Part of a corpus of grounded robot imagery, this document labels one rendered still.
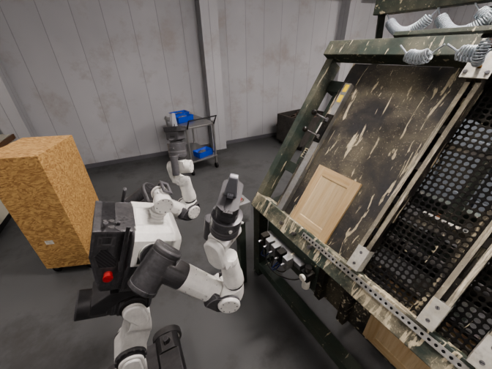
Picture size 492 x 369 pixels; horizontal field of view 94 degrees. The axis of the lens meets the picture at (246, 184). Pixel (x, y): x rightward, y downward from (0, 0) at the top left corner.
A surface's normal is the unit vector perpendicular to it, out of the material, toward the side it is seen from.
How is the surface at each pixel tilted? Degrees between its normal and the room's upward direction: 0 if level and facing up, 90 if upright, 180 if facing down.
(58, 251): 90
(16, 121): 90
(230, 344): 0
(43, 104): 90
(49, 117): 90
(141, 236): 46
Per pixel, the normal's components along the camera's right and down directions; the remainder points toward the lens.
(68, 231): 0.13, 0.50
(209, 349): -0.02, -0.86
